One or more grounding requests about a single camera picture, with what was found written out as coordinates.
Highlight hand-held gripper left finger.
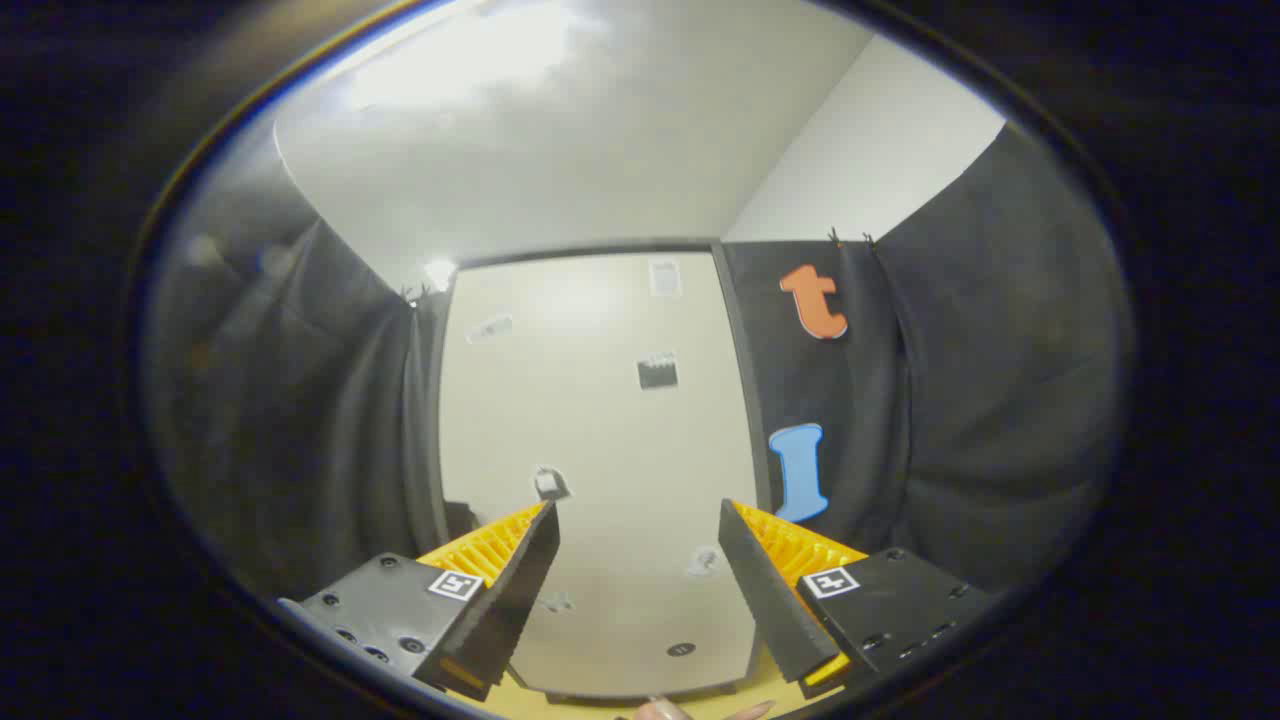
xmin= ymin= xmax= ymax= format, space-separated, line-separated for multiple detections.
xmin=278 ymin=500 xmax=561 ymax=703

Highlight grey shoe cabinet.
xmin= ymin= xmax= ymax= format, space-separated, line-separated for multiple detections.
xmin=440 ymin=238 xmax=776 ymax=706

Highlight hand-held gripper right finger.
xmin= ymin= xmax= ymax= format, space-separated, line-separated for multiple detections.
xmin=718 ymin=498 xmax=993 ymax=701

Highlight black backdrop cloth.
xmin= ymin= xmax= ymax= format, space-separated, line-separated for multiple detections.
xmin=145 ymin=120 xmax=1136 ymax=601

